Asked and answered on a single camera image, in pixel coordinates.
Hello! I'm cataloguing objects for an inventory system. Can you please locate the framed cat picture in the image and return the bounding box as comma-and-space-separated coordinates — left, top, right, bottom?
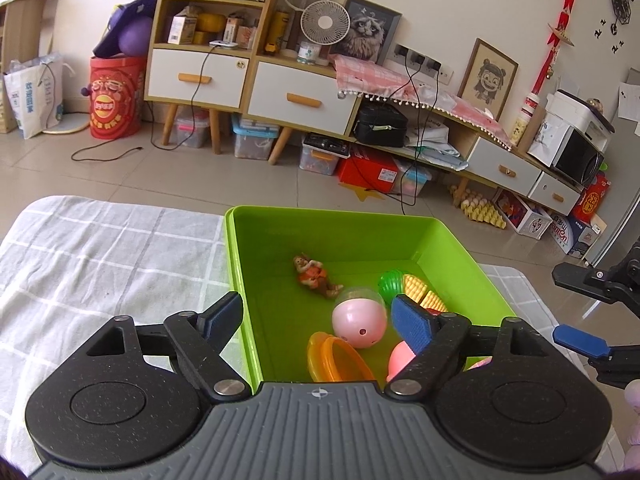
330, 0, 402, 65

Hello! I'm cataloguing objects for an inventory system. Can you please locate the pink printed card packet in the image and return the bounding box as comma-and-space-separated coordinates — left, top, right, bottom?
466, 356, 492, 370

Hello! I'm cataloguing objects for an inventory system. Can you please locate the small white desk fan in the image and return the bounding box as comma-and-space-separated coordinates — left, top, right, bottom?
297, 0, 350, 64

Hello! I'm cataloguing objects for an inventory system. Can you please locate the small monkey figurine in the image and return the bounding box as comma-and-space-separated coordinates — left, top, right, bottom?
293, 254, 344, 299

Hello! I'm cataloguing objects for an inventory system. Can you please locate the orange plastic juicer toy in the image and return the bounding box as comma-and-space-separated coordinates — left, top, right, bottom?
306, 332, 375, 382

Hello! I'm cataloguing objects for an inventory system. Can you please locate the wooden white drawer cabinet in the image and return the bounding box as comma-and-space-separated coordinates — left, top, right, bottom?
145, 0, 579, 214

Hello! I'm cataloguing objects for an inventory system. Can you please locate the white microwave oven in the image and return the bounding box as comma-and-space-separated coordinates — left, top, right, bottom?
527, 113, 604, 186

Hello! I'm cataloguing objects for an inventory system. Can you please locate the black bag on shelf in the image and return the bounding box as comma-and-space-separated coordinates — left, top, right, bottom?
352, 102, 408, 148

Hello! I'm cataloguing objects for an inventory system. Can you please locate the green plastic cookie box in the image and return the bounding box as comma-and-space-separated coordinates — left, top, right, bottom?
224, 206, 513, 387

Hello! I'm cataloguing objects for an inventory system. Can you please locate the pink round plastic toy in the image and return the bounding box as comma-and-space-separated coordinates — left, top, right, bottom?
386, 341, 416, 382

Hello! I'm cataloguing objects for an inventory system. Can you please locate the wooden desk shelf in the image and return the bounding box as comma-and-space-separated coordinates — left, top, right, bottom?
1, 0, 49, 134

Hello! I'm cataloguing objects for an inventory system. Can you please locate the pink capsule ball toy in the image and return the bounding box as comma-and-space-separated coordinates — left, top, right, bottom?
332, 287, 387, 349

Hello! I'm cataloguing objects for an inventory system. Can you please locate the red printed barrel bin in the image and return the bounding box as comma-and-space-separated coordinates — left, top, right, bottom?
84, 55, 146, 141

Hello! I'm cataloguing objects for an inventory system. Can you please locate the grey checked cloth mat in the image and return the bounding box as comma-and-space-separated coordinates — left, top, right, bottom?
1, 196, 612, 479

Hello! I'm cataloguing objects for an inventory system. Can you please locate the yellow toy corn cob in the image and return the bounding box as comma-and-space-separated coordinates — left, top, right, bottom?
378, 270, 448, 314

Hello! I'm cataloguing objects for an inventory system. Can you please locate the framed cartoon girl picture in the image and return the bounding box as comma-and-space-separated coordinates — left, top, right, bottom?
458, 38, 518, 120

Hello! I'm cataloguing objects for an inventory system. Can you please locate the white paper shopping bag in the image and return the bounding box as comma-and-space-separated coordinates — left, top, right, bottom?
3, 53, 64, 140

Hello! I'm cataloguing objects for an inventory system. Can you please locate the purple plush toy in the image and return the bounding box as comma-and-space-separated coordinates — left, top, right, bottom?
93, 0, 157, 58

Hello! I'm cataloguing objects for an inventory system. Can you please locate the pink tablecloth with fringe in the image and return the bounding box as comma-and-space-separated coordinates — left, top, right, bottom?
330, 54, 514, 151

